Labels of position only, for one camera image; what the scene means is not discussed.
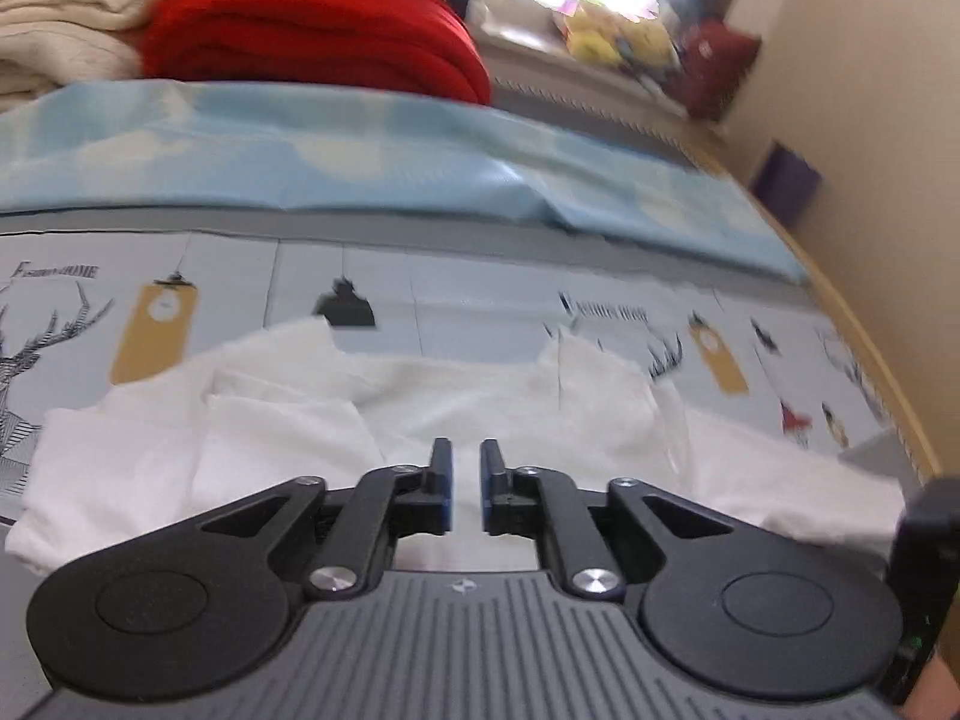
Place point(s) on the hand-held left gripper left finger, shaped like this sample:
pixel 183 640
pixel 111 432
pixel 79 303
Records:
pixel 446 487

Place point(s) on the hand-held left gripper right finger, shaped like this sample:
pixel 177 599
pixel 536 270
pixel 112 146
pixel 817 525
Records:
pixel 487 487

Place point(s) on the white garment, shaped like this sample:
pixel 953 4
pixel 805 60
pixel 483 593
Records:
pixel 480 397

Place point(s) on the person's right hand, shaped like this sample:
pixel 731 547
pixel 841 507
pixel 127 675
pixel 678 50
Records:
pixel 937 694

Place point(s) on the grey bed cover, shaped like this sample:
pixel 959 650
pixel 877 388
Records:
pixel 877 457

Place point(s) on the deer printed bed sheet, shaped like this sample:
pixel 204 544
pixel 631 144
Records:
pixel 465 292

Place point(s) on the light blue folded sheet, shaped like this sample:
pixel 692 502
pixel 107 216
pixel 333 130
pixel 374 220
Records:
pixel 300 142

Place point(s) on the radiator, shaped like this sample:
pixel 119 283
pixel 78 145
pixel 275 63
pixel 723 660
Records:
pixel 600 116

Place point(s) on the purple box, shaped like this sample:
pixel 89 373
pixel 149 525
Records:
pixel 787 180

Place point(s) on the yellow plush toys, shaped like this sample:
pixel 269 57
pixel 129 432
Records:
pixel 615 37

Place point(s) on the red folded blanket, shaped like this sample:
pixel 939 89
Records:
pixel 300 37

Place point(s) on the red bag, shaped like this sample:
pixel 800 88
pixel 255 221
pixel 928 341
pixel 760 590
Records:
pixel 720 67

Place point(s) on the cream folded blanket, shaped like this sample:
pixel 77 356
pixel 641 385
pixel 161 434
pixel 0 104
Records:
pixel 60 15

